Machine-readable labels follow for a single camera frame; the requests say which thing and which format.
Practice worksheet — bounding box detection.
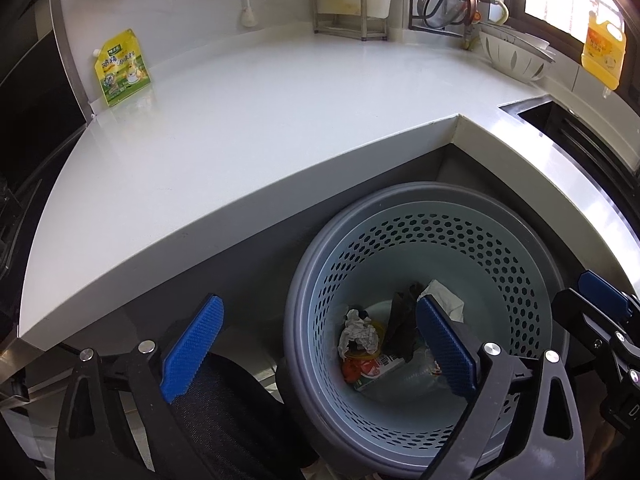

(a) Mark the green white milk carton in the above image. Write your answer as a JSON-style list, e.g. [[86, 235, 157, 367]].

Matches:
[[342, 350, 406, 392]]

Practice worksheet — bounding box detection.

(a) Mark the yellow oil bottle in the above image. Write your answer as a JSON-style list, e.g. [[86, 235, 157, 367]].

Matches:
[[581, 10, 627, 92]]

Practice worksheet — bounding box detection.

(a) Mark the kitchen sink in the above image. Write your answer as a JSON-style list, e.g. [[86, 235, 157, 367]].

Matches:
[[500, 97, 640, 186]]

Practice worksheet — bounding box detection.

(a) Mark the grey perforated waste basket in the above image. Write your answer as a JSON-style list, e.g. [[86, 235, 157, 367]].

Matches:
[[284, 181, 571, 476]]

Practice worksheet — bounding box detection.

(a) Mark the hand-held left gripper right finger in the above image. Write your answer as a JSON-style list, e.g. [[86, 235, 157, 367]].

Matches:
[[415, 295, 586, 480]]

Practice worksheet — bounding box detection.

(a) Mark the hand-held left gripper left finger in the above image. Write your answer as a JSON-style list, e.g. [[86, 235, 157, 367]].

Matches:
[[54, 294, 225, 480]]

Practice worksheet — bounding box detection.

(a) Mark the white patterned colander bowl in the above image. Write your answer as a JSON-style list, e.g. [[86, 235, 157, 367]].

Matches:
[[479, 22, 557, 83]]

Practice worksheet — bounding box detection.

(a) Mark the pale green kitchen utensil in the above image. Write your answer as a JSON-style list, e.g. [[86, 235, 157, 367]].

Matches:
[[462, 0, 509, 52]]

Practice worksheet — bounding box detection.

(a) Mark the yellow seasoning pouch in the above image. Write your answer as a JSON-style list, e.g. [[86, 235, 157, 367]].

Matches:
[[92, 29, 152, 107]]

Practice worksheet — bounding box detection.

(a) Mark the person's dark trouser leg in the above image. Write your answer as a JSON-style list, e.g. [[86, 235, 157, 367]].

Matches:
[[170, 350, 321, 480]]

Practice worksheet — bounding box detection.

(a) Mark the checked paper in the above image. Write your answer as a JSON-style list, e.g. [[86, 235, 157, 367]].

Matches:
[[339, 309, 381, 361]]

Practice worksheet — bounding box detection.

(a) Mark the steel cutting board rack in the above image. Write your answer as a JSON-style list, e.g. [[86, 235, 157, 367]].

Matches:
[[311, 0, 390, 42]]

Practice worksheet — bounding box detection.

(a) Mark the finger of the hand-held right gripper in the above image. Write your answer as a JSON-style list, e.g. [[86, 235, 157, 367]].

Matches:
[[580, 270, 640, 332], [552, 288, 629, 362]]

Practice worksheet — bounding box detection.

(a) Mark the clear plastic bag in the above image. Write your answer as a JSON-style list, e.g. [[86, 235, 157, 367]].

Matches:
[[360, 345, 451, 403]]

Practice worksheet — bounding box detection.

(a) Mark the dark grey rag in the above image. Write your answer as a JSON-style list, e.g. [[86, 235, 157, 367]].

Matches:
[[382, 284, 426, 361]]

